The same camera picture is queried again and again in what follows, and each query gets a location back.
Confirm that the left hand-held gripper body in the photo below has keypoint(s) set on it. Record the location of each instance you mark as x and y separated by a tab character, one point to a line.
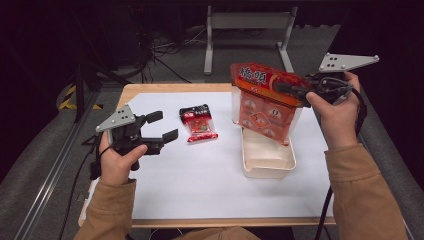
125	133

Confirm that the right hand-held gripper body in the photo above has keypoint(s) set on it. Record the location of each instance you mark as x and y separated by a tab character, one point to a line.
333	86

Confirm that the orange clear-window sauce packet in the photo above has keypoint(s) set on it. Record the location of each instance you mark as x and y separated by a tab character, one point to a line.
266	100

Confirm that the white divided plastic container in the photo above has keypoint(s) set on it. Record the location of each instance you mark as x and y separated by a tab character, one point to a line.
266	163

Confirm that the person's left hand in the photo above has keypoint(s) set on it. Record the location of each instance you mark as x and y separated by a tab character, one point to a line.
118	166

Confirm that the person's right hand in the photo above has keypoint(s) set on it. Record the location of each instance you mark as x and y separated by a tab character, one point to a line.
338	123

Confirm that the small red black packet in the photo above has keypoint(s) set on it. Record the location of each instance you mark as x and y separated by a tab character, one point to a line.
199	125

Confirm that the wooden table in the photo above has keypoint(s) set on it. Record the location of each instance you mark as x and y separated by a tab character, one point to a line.
173	87

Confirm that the white table mat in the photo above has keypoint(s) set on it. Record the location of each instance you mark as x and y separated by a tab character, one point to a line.
200	183

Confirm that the black stand legs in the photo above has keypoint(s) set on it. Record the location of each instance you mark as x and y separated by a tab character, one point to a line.
79	90

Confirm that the yellow black hazard tape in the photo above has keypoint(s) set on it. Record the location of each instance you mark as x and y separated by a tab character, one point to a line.
66	101

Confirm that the grey metal stand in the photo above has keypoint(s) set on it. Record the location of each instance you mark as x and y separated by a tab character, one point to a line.
250	20

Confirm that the person's lap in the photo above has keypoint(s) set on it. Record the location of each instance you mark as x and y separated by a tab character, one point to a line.
216	234

